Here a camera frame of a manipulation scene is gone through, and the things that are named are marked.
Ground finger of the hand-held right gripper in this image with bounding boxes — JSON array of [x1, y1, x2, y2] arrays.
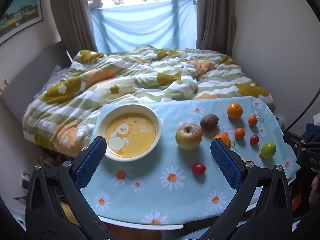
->
[[283, 130, 310, 145], [306, 123, 320, 140]]

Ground light blue window cloth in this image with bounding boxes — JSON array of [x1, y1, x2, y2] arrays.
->
[[89, 0, 198, 54]]

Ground brown kiwi fruit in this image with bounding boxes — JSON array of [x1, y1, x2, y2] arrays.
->
[[200, 114, 219, 131]]

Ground yellow-brown apple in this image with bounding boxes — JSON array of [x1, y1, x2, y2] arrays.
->
[[175, 122, 203, 150]]

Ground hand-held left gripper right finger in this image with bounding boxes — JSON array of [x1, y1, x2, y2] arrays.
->
[[200, 138, 293, 240]]

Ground brown curtain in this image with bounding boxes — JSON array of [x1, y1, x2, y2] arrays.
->
[[196, 0, 237, 55], [47, 0, 98, 58]]

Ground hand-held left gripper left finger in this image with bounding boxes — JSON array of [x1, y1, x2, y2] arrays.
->
[[25, 136, 118, 240]]

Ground grey headboard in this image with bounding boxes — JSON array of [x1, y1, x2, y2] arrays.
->
[[0, 41, 73, 130]]

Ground blue daisy tablecloth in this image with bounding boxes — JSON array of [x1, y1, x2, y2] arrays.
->
[[80, 96, 300, 225]]

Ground large orange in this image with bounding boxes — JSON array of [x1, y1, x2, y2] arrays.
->
[[227, 103, 243, 119], [212, 133, 232, 149]]

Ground grey patterned bedsheet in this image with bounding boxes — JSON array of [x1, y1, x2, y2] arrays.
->
[[34, 64, 70, 99]]

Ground framed wall picture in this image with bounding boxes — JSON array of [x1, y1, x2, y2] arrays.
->
[[0, 0, 43, 46]]

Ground cream bowl with duck print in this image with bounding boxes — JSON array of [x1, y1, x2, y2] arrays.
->
[[96, 104, 162, 162]]

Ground orange box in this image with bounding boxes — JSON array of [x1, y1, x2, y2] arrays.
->
[[291, 192, 302, 213]]

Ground green striped flower blanket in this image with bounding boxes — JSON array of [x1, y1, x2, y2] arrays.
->
[[22, 44, 276, 160]]

